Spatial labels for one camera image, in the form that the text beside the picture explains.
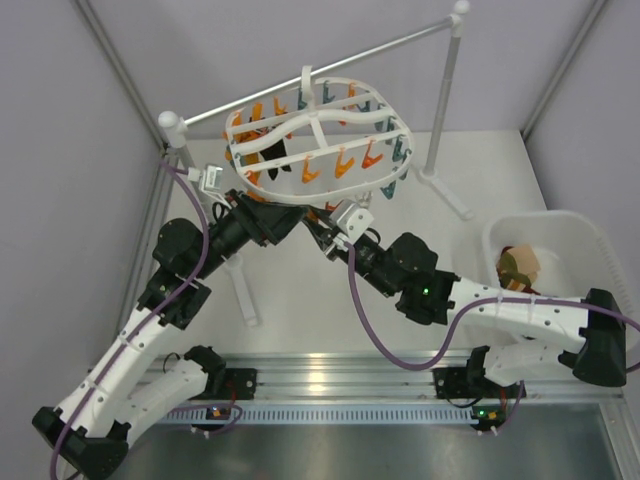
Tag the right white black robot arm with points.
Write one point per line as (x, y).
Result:
(584, 337)

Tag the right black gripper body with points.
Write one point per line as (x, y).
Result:
(330, 248)

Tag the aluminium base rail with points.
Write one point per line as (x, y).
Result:
(321, 389)

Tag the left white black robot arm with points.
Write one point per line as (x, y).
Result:
(94, 428)

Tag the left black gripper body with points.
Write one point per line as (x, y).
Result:
(252, 218)

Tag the black hanging sock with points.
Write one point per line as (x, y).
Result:
(274, 152)

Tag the beige brown patterned sock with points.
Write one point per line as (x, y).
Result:
(518, 268)

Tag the white drying rack stand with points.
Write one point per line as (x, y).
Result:
(176, 127)

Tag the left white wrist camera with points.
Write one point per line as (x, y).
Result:
(210, 179)

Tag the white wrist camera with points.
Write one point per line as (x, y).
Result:
(351, 219)
(210, 179)

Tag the white plastic basket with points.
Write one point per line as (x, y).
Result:
(574, 254)

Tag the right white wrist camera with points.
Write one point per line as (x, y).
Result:
(351, 219)

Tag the white clip sock hanger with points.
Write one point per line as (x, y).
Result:
(342, 139)

